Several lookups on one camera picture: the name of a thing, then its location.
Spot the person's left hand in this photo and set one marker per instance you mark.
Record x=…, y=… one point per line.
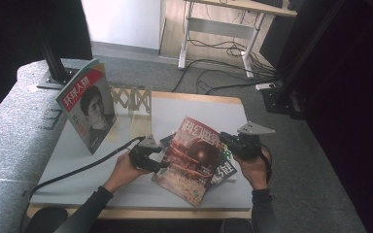
x=123, y=171

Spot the black slanted frame stand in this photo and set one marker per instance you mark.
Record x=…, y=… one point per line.
x=281, y=100

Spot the person's leg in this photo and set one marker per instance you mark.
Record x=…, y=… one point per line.
x=43, y=221

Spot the red-brown planet cover magazine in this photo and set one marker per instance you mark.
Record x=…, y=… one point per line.
x=191, y=168

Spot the beige expandable book rack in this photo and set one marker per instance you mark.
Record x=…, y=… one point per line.
x=141, y=126

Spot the black metal stand with baseplate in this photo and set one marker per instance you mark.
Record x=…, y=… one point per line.
x=53, y=64

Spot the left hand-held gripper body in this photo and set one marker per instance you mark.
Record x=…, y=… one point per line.
x=139, y=158

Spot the portrait cover magazine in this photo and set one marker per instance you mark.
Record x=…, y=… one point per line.
x=90, y=106

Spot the white-legged wooden desk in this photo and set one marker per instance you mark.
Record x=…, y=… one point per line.
x=220, y=27

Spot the dark sci-fi magazine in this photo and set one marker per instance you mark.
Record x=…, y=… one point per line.
x=228, y=151

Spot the dark curtain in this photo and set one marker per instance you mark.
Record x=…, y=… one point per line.
x=353, y=97
x=6, y=32

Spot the white power strip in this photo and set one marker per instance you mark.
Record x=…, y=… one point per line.
x=265, y=86

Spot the person's right hand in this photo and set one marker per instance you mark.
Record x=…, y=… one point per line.
x=257, y=173

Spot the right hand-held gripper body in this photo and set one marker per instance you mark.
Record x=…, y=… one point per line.
x=247, y=147

